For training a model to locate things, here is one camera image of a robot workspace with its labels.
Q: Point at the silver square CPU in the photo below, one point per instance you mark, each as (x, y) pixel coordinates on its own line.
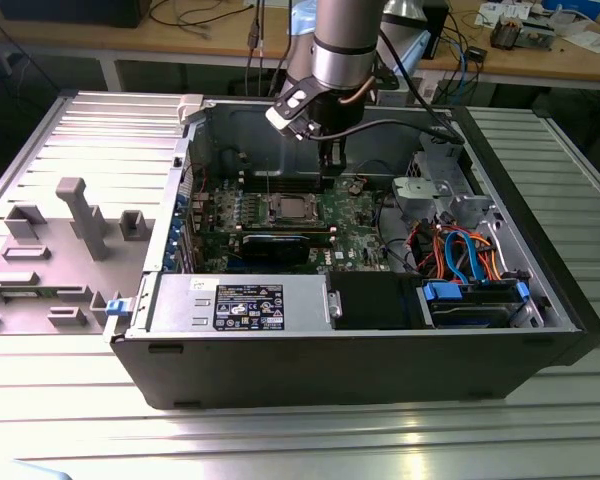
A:
(296, 207)

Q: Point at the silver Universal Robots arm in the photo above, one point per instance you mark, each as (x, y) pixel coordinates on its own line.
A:
(340, 50)

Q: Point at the CPU socket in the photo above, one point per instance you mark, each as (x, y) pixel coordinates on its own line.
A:
(266, 217)

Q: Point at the silver drive cage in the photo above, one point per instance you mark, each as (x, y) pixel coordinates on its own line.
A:
(420, 192)

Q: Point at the green motherboard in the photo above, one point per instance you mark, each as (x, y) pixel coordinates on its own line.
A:
(350, 235)

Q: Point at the black upright box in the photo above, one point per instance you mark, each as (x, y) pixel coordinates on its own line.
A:
(436, 25)

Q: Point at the black graphics card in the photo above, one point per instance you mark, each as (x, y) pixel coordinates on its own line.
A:
(275, 247)

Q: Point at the beige case latch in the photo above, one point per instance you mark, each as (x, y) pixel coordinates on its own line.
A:
(189, 109)

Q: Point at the wooden workbench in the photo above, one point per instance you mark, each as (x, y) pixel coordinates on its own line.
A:
(180, 35)

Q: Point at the small brown electronic device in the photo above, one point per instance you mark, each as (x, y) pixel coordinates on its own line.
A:
(505, 34)

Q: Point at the hard disk in blue carrier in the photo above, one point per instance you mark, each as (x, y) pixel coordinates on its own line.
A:
(462, 307)

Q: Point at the silver power supply unit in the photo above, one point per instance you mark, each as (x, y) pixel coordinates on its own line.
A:
(180, 302)

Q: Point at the black open PC case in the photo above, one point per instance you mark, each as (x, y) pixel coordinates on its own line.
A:
(330, 370)

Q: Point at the white paper sheets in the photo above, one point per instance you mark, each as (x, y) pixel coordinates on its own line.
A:
(592, 40)

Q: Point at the blue case latch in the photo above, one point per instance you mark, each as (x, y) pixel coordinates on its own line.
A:
(118, 307)

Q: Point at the black box on workbench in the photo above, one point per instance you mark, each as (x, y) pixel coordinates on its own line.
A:
(70, 11)

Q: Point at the grey parts rack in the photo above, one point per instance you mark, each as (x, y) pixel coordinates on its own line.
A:
(70, 260)

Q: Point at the green RAM stick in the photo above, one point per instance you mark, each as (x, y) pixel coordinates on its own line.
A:
(27, 294)

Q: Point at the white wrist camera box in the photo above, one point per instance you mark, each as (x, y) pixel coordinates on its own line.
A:
(290, 107)

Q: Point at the black bracketed wrist camera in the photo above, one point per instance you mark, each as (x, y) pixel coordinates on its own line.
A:
(385, 79)

